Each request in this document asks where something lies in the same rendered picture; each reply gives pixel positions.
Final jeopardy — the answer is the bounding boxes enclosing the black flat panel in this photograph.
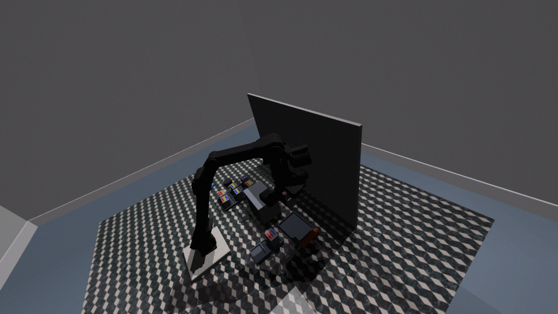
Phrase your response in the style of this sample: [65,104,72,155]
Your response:
[247,93,362,227]

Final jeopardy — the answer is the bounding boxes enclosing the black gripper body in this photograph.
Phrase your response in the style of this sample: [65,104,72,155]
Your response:
[259,167,309,207]

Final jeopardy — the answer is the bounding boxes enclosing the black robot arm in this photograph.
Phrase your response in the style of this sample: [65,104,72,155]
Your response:
[190,133,312,257]

